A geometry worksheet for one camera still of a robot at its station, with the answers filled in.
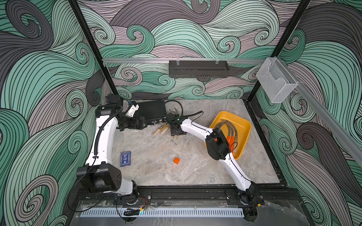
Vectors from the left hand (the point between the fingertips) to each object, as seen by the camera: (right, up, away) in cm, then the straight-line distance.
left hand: (137, 123), depth 76 cm
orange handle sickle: (+62, -9, +23) cm, 66 cm away
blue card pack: (-10, -23, +10) cm, 27 cm away
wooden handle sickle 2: (+64, -11, +21) cm, 68 cm away
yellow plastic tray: (+70, -6, +25) cm, 75 cm away
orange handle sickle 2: (+52, -4, +28) cm, 59 cm away
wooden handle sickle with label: (+11, -5, +25) cm, 27 cm away
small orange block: (+21, -25, +12) cm, 35 cm away
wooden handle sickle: (+13, -7, +24) cm, 28 cm away
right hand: (+21, -9, +24) cm, 33 cm away
